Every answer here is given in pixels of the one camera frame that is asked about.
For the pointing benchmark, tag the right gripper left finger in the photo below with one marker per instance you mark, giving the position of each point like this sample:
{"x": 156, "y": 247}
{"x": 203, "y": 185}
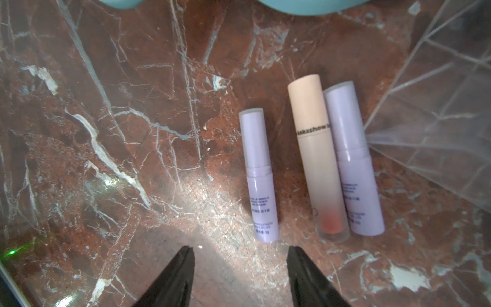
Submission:
{"x": 173, "y": 286}

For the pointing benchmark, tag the pink lipstick tube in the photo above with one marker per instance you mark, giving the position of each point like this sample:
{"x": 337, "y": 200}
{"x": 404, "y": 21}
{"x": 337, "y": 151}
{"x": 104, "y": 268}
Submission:
{"x": 318, "y": 156}

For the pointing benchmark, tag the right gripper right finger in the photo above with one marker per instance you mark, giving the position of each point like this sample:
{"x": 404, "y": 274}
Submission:
{"x": 309, "y": 286}

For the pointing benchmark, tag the teal toy shovel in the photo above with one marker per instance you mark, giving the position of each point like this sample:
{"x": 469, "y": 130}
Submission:
{"x": 215, "y": 9}

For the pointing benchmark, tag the lilac lipstick tube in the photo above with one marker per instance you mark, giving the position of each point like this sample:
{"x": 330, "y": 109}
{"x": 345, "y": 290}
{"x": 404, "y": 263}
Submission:
{"x": 357, "y": 176}
{"x": 259, "y": 175}

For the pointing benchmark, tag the clear acrylic lipstick organizer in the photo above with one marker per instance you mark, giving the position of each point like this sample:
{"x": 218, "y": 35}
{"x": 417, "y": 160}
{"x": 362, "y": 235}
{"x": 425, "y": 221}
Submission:
{"x": 435, "y": 118}

